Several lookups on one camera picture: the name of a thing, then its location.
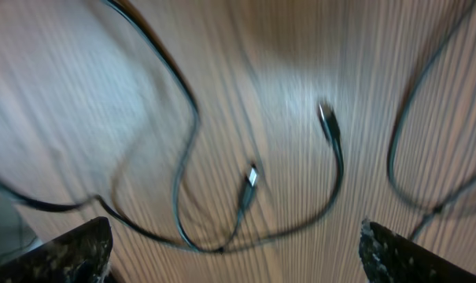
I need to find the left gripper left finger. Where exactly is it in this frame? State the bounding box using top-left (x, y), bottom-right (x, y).
top-left (0, 216), bottom-right (113, 283)

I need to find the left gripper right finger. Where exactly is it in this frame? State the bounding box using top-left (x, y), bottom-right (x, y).
top-left (358, 219), bottom-right (476, 283)

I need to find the black cable black USB plug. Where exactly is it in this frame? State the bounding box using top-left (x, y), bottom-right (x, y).
top-left (386, 0), bottom-right (476, 241)

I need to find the thin black short cable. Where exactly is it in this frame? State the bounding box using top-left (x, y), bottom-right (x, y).
top-left (0, 0), bottom-right (345, 255)

